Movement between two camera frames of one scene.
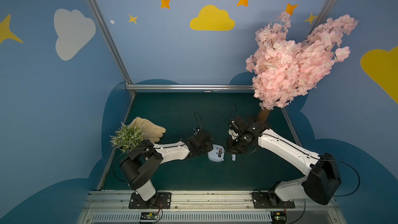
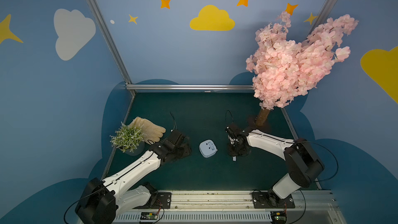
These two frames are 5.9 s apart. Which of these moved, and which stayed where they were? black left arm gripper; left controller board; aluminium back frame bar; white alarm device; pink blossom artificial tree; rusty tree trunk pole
Moved: white alarm device; black left arm gripper
Stayed: left controller board; rusty tree trunk pole; aluminium back frame bar; pink blossom artificial tree
